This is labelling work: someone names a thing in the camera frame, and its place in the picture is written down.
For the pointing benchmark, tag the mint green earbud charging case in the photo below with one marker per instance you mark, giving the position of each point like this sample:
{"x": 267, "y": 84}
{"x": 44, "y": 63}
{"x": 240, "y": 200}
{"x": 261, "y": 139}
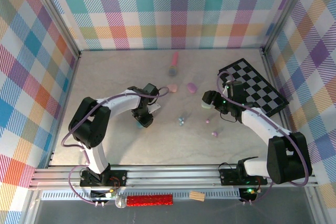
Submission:
{"x": 206, "y": 105}

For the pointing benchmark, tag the blue earbud charging case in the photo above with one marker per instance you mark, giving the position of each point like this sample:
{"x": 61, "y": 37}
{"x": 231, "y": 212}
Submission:
{"x": 138, "y": 126}

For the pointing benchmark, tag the purple earbud charging case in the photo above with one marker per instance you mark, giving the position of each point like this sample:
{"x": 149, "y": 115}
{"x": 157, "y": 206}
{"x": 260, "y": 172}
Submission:
{"x": 191, "y": 87}

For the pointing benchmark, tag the pink earbud charging case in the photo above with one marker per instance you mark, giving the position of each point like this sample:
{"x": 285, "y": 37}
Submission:
{"x": 173, "y": 89}

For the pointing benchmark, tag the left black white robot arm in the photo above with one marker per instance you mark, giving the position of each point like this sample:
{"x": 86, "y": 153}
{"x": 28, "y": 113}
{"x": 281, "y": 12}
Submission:
{"x": 89, "y": 127}

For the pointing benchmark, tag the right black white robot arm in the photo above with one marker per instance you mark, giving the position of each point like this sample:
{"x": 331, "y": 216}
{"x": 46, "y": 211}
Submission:
{"x": 288, "y": 158}

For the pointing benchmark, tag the black grey chessboard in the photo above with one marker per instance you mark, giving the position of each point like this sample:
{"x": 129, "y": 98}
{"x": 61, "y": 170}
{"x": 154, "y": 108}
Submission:
{"x": 262, "y": 85}

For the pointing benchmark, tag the pink toy microphone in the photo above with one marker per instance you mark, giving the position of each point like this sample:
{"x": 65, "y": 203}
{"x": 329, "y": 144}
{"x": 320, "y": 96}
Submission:
{"x": 174, "y": 60}

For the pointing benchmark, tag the red glitter toy microphone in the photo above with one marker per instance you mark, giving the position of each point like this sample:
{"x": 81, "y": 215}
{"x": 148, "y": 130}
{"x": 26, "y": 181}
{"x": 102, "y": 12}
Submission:
{"x": 149, "y": 200}

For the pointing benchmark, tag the black control box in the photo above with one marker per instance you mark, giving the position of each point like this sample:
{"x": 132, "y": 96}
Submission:
{"x": 101, "y": 194}
{"x": 248, "y": 193}

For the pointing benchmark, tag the small wooden block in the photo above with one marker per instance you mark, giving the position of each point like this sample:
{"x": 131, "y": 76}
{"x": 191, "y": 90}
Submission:
{"x": 197, "y": 196}

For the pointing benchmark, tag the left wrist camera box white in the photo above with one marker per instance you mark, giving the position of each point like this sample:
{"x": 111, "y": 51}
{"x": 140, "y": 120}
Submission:
{"x": 155, "y": 107}

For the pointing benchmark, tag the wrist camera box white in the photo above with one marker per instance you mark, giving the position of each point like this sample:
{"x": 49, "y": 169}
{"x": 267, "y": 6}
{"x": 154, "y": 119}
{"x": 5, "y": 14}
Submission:
{"x": 155, "y": 107}
{"x": 225, "y": 90}

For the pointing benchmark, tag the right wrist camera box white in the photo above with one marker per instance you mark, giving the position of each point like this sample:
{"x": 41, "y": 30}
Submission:
{"x": 225, "y": 90}

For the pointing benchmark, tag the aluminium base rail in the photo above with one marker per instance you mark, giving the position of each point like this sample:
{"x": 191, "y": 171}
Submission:
{"x": 170, "y": 176}

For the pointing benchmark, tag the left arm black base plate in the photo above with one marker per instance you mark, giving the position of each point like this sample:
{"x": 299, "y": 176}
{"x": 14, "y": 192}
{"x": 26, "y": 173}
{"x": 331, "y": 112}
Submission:
{"x": 119, "y": 178}

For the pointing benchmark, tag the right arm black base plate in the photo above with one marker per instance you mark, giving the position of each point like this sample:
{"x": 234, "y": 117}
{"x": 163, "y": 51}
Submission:
{"x": 228, "y": 177}

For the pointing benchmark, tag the aluminium frame post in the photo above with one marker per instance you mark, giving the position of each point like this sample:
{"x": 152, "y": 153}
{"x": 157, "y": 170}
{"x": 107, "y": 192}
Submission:
{"x": 285, "y": 11}
{"x": 56, "y": 15}

